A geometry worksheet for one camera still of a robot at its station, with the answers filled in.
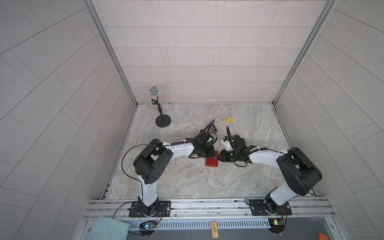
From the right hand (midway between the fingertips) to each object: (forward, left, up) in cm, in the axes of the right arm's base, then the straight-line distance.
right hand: (217, 158), depth 89 cm
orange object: (-39, -40, +1) cm, 55 cm away
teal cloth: (-30, +53, +4) cm, 61 cm away
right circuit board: (-33, -23, -1) cm, 41 cm away
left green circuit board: (-31, +36, +4) cm, 48 cm away
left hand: (+2, -1, +2) cm, 3 cm away
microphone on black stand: (+30, +34, +3) cm, 46 cm away
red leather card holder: (-2, +4, +2) cm, 5 cm away
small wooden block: (-33, +6, +2) cm, 34 cm away
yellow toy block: (+27, -12, +2) cm, 30 cm away
